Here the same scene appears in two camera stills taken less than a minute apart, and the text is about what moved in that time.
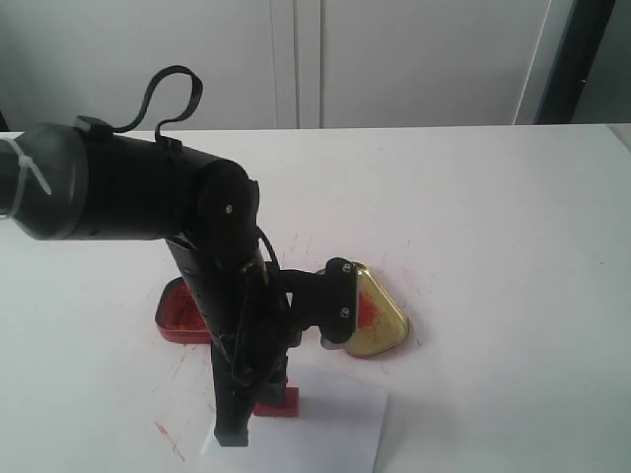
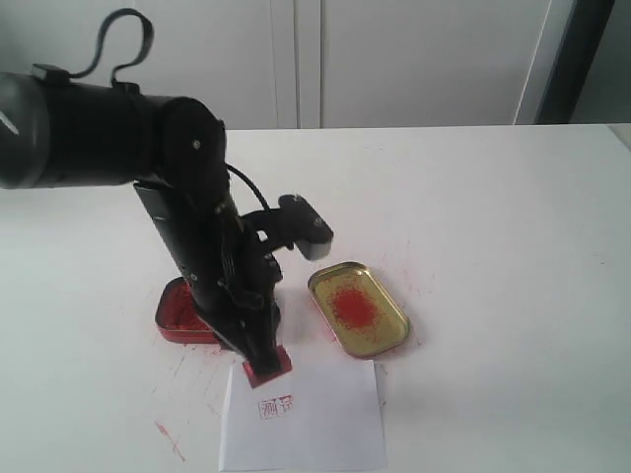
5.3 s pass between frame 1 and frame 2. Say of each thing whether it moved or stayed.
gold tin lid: stayed
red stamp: moved
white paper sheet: stayed
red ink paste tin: stayed
